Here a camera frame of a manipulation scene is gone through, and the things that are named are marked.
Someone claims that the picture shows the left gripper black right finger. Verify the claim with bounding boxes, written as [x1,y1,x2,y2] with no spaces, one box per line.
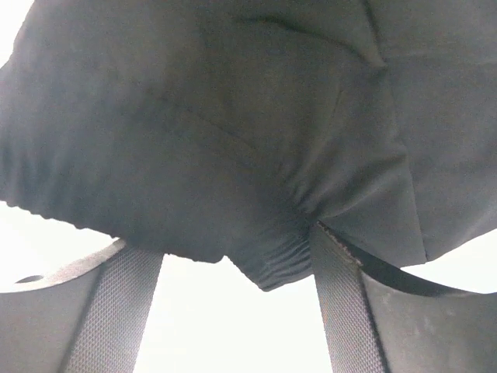
[310,223,496,372]

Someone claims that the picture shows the black shorts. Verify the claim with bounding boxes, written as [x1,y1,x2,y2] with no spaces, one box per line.
[1,1,496,291]

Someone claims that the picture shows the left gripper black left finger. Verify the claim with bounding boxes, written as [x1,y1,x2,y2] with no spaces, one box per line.
[1,240,163,373]

